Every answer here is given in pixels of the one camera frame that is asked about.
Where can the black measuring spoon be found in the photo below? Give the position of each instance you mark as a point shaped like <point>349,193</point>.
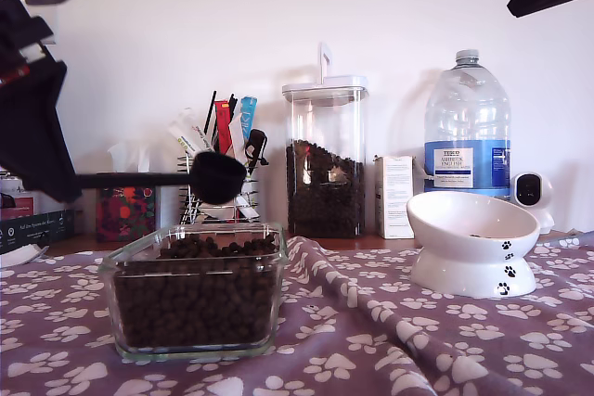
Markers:
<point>218,178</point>

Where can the brown cat food kibble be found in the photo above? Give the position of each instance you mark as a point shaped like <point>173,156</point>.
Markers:
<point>325,210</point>
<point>195,303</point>
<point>475,234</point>

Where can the square glass food container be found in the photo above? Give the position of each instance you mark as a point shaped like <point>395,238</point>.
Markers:
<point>195,353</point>

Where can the plain silver tin can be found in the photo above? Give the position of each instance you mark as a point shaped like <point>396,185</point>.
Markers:
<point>51,205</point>

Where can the silver tin can red label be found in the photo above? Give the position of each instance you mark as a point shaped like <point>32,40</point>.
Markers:
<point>18,206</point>

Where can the tall clear white-lidded storage jar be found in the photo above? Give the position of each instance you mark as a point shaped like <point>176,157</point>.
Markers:
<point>325,113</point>

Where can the white paw print cat bowl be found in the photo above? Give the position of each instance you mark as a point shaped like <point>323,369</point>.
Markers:
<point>464,257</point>

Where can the white sachet green print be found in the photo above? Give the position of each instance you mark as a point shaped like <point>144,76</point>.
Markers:
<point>183,141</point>

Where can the blue sachet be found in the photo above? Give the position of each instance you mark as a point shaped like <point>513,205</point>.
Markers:
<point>248,113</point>

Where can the purple paw print cloth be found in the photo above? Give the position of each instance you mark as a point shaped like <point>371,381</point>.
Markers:
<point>464,345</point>

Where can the black clip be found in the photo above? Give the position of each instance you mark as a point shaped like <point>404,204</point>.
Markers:
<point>256,141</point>

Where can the white tissue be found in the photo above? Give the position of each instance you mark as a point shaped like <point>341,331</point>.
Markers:
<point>130,157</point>

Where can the large clear water bottle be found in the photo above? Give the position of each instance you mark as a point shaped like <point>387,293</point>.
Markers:
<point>464,104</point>

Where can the thin black stick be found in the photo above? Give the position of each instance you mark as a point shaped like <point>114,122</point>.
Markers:
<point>210,113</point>

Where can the floral tissue box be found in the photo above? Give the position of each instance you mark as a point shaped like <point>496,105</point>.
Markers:
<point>125,215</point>

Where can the dark green box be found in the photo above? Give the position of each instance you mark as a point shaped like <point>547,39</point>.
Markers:
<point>37,229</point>

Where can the small white round camera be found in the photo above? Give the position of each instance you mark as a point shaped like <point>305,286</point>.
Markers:
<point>546,192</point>

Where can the narrow white sachet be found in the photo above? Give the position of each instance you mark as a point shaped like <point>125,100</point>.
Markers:
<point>236,136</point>

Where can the small white carton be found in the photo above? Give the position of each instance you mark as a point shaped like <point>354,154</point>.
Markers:
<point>394,201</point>

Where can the red sachet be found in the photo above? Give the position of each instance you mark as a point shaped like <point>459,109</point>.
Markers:
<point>224,131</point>

